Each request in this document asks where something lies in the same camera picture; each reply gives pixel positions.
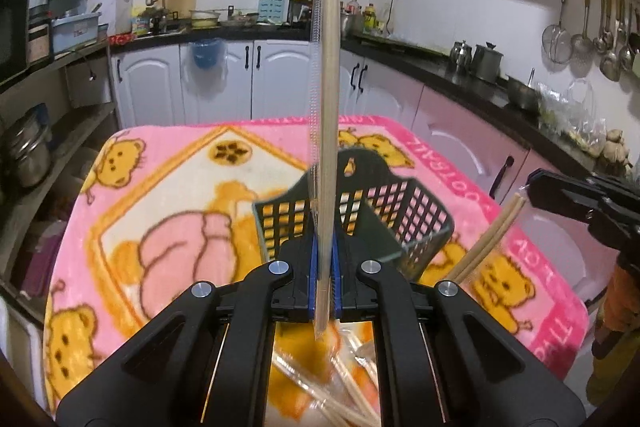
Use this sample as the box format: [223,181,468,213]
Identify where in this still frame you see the clear plastic food bag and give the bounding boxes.
[540,79,609,154]

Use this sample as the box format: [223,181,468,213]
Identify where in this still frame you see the steel lidded canister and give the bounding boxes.
[472,42,504,84]

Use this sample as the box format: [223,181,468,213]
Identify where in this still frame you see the steel stock pot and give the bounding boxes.
[340,12,364,38]

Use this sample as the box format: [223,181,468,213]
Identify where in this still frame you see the light blue knife block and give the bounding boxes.
[257,0,294,26]

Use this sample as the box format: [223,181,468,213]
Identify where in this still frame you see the wire mesh skimmer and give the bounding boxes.
[542,0,574,64]

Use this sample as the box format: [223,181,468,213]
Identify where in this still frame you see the blue plastic bag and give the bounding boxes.
[190,38,224,70]

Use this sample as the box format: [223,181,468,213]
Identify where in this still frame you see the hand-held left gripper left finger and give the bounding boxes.
[55,237,319,427]

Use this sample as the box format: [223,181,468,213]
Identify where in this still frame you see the black plastic basket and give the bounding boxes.
[252,147,453,283]

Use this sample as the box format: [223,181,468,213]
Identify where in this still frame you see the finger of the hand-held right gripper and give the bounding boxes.
[526,169,608,221]

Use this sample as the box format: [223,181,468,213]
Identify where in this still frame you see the white base cabinets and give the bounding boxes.
[111,39,531,219]

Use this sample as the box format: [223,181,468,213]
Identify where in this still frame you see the pink bear printed blanket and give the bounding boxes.
[42,114,591,427]

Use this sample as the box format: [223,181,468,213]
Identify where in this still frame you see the light blue dish box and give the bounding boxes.
[51,12,103,54]

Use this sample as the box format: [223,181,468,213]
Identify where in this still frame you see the steel slotted ladle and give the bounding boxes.
[571,0,594,54]

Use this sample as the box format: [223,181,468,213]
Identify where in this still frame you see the ginger root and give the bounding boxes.
[599,129,629,178]

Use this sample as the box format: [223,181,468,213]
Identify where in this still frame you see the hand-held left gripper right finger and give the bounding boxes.
[331,234,586,427]

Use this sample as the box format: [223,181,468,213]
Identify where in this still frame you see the plastic-wrapped wooden chopsticks pair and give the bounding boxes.
[307,0,342,340]
[444,193,529,284]
[331,332,382,425]
[272,354,353,427]

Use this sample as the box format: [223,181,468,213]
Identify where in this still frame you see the wooden storage shelf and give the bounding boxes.
[0,39,121,323]

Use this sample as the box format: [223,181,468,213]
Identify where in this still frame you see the steel pot with spoon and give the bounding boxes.
[506,68,542,111]

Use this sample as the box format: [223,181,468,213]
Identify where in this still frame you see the black kitchen countertop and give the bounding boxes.
[110,29,612,178]

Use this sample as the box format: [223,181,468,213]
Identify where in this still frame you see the yellow rimmed bowl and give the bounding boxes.
[189,9,222,28]

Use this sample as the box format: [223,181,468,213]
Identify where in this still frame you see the black microwave oven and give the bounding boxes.
[0,0,32,84]

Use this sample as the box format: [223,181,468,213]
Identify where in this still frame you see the stacked steel pots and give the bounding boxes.
[4,106,54,188]

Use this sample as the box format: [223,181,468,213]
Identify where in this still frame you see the steel kettle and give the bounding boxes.
[450,39,473,76]

